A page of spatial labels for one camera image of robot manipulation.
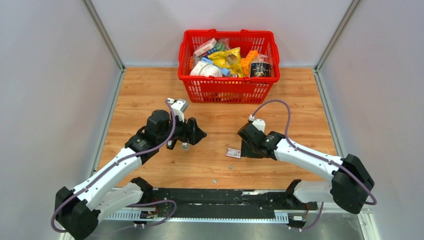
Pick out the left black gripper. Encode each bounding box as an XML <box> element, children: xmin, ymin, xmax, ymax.
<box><xmin>157</xmin><ymin>111</ymin><xmax>207</xmax><ymax>146</ymax></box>

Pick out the red white staple box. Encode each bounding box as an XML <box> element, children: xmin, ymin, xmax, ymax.
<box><xmin>225</xmin><ymin>148</ymin><xmax>241</xmax><ymax>159</ymax></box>

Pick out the grey and black stapler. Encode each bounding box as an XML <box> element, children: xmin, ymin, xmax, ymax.
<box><xmin>181</xmin><ymin>142</ymin><xmax>190</xmax><ymax>151</ymax></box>

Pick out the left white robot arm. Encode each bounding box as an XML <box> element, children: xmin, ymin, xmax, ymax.
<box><xmin>50</xmin><ymin>110</ymin><xmax>207</xmax><ymax>240</ymax></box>

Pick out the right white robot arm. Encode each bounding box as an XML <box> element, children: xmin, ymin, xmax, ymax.
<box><xmin>237</xmin><ymin>122</ymin><xmax>375</xmax><ymax>214</ymax></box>

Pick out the red plastic shopping basket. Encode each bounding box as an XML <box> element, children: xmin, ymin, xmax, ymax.
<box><xmin>177</xmin><ymin>29</ymin><xmax>281</xmax><ymax>104</ymax></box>

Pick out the white round package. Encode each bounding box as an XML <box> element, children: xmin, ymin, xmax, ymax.
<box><xmin>189</xmin><ymin>61</ymin><xmax>223</xmax><ymax>77</ymax></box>

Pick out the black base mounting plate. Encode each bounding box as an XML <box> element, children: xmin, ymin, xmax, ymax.
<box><xmin>139</xmin><ymin>188</ymin><xmax>318</xmax><ymax>220</ymax></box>

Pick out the black can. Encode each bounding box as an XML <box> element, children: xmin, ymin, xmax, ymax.
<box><xmin>249</xmin><ymin>61</ymin><xmax>272</xmax><ymax>78</ymax></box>

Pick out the yellow snack bag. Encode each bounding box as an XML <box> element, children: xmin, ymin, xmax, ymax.
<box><xmin>207</xmin><ymin>47</ymin><xmax>245</xmax><ymax>78</ymax></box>

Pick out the orange package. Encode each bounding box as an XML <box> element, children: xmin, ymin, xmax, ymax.
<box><xmin>240</xmin><ymin>50</ymin><xmax>259</xmax><ymax>77</ymax></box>

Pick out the white pink box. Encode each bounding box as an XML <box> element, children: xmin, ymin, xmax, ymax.
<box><xmin>194</xmin><ymin>38</ymin><xmax>217</xmax><ymax>57</ymax></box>

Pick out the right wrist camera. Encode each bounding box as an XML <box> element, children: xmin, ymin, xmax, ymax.
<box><xmin>248</xmin><ymin>114</ymin><xmax>266</xmax><ymax>133</ymax></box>

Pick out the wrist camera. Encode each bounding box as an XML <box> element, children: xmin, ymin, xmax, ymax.
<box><xmin>166</xmin><ymin>98</ymin><xmax>189</xmax><ymax>122</ymax></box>
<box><xmin>248</xmin><ymin>114</ymin><xmax>266</xmax><ymax>133</ymax></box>

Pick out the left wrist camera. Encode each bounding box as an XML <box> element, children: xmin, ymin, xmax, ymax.
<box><xmin>166</xmin><ymin>98</ymin><xmax>189</xmax><ymax>122</ymax></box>

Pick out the aluminium frame rail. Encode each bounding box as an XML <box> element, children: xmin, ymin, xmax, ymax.
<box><xmin>70</xmin><ymin>186</ymin><xmax>372</xmax><ymax>223</ymax></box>

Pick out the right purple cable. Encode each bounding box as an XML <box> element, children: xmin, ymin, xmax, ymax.
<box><xmin>251</xmin><ymin>99</ymin><xmax>378</xmax><ymax>231</ymax></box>

